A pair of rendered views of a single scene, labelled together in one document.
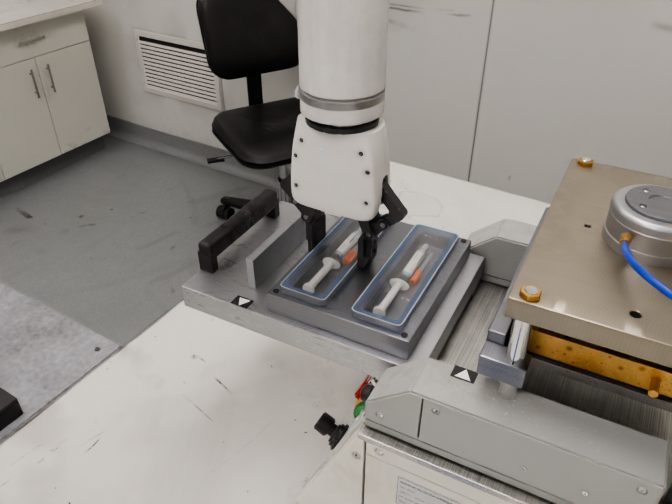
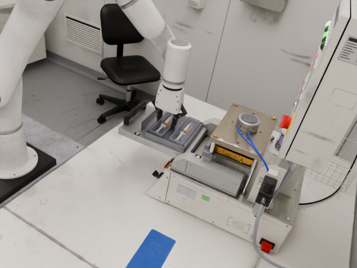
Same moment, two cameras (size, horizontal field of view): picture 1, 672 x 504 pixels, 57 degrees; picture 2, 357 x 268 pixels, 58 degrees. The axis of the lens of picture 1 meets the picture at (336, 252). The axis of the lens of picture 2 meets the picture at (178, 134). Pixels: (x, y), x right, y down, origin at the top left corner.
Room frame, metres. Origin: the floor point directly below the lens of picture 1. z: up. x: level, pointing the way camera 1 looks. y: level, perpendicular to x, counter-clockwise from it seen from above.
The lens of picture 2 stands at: (-0.47, 0.11, 1.72)
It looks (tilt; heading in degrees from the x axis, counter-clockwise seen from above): 36 degrees down; 350
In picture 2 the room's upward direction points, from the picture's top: 11 degrees clockwise
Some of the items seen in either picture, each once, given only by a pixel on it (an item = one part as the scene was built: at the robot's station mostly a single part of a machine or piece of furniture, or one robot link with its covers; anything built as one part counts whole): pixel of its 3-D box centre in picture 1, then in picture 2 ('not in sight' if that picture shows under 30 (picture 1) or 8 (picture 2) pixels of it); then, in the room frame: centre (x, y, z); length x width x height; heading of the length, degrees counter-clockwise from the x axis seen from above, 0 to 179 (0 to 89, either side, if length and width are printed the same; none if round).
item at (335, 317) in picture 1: (374, 273); (175, 129); (0.57, -0.04, 0.98); 0.20 x 0.17 x 0.03; 152
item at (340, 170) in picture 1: (341, 156); (170, 95); (0.58, -0.01, 1.12); 0.10 x 0.08 x 0.11; 62
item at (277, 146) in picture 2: not in sight; (286, 138); (0.81, -0.66, 0.82); 0.09 x 0.09 x 0.15
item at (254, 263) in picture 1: (338, 270); (164, 127); (0.59, 0.00, 0.97); 0.30 x 0.22 x 0.08; 62
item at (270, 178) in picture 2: not in sight; (262, 193); (0.19, -0.29, 1.05); 0.15 x 0.05 x 0.15; 152
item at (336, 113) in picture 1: (340, 99); (172, 81); (0.59, 0.00, 1.18); 0.09 x 0.08 x 0.03; 62
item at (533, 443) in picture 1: (495, 429); (204, 170); (0.36, -0.14, 0.96); 0.26 x 0.05 x 0.07; 62
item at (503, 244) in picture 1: (564, 267); (229, 133); (0.60, -0.28, 0.96); 0.25 x 0.05 x 0.07; 62
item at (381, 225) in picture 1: (376, 239); (177, 119); (0.56, -0.04, 1.03); 0.03 x 0.03 x 0.07; 62
